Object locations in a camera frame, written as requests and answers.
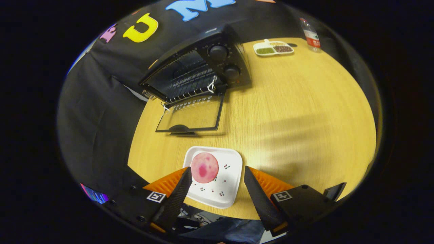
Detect person's blue trousers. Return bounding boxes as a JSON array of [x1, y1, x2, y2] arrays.
[[180, 217, 267, 244]]

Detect white square plate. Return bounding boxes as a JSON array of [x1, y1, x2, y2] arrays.
[[182, 146, 243, 209]]

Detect round pink ham slice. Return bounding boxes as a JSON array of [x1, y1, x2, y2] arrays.
[[190, 152, 219, 184]]

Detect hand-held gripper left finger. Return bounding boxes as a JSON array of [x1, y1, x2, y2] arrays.
[[102, 167, 193, 234]]

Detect white divided dish of beans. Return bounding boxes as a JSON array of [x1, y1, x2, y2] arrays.
[[253, 39, 295, 57]]

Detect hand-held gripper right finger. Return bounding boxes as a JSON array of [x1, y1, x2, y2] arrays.
[[244, 166, 328, 238]]

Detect clear red label water bottle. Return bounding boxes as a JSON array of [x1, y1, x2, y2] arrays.
[[300, 18, 321, 53]]

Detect colourful screen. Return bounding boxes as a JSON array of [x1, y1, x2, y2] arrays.
[[80, 183, 110, 204]]

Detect black toaster oven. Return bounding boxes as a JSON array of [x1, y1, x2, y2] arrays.
[[138, 24, 252, 135]]

